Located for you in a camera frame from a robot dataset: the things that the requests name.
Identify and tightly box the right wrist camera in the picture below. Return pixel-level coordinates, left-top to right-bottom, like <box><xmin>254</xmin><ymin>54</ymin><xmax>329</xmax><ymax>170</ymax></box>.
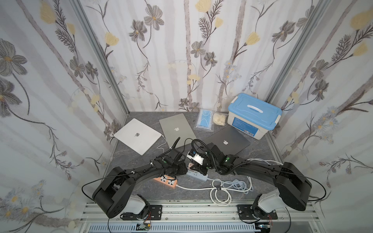
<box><xmin>187</xmin><ymin>151</ymin><xmax>204</xmax><ymax>165</ymax></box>

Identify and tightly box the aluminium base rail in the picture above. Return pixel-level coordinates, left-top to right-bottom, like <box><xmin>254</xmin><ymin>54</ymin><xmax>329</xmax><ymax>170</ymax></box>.
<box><xmin>80</xmin><ymin>200</ymin><xmax>325</xmax><ymax>233</ymax></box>

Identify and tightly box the blue-grey power strip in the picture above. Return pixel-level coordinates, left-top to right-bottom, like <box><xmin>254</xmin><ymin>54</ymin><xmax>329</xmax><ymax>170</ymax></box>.
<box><xmin>187</xmin><ymin>170</ymin><xmax>208</xmax><ymax>182</ymax></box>

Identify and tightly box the white charger cable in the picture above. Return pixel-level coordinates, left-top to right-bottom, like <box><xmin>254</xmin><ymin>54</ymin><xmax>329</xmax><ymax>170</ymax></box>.
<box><xmin>155</xmin><ymin>136</ymin><xmax>168</xmax><ymax>150</ymax></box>

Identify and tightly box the white coiled power cord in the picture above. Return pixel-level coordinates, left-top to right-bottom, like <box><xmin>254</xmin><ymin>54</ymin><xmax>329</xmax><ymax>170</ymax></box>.
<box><xmin>174</xmin><ymin>158</ymin><xmax>283</xmax><ymax>207</ymax></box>

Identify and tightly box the orange power strip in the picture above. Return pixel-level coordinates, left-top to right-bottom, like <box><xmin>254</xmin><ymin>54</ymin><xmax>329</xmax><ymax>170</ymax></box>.
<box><xmin>153</xmin><ymin>175</ymin><xmax>177</xmax><ymax>188</ymax></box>

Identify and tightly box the white laptop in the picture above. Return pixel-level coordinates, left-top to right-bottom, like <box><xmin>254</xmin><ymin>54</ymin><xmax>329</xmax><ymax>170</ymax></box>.
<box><xmin>114</xmin><ymin>118</ymin><xmax>161</xmax><ymax>155</ymax></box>

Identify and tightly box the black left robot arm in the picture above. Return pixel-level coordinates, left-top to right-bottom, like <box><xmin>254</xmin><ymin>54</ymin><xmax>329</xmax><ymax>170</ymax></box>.
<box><xmin>92</xmin><ymin>149</ymin><xmax>187</xmax><ymax>218</ymax></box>

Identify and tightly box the silver laptop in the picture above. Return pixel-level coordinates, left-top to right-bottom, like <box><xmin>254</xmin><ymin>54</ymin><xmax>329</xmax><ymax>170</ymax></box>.
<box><xmin>159</xmin><ymin>114</ymin><xmax>196</xmax><ymax>148</ymax></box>

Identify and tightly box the blue lid storage box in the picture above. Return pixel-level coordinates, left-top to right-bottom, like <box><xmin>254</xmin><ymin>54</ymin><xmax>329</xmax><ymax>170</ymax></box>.
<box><xmin>227</xmin><ymin>93</ymin><xmax>282</xmax><ymax>140</ymax></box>

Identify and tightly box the bag of white cotton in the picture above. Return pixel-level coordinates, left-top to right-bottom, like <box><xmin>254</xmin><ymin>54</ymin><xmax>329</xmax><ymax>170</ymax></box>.
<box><xmin>212</xmin><ymin>112</ymin><xmax>228</xmax><ymax>126</ymax></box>

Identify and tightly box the dark grey laptop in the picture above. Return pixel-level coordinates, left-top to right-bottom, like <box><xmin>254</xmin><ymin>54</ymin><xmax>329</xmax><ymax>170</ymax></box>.
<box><xmin>203</xmin><ymin>126</ymin><xmax>250</xmax><ymax>155</ymax></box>

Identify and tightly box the white vented cable duct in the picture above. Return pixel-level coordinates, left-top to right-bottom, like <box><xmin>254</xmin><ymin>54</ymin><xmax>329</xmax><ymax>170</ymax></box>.
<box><xmin>86</xmin><ymin>222</ymin><xmax>261</xmax><ymax>233</ymax></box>

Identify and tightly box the bag of blue masks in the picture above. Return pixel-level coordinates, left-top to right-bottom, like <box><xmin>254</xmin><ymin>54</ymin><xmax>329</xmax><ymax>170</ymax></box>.
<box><xmin>194</xmin><ymin>109</ymin><xmax>214</xmax><ymax>132</ymax></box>

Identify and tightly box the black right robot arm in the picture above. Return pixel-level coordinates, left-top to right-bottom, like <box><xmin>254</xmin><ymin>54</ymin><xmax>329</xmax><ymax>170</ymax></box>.
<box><xmin>189</xmin><ymin>139</ymin><xmax>312</xmax><ymax>218</ymax></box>

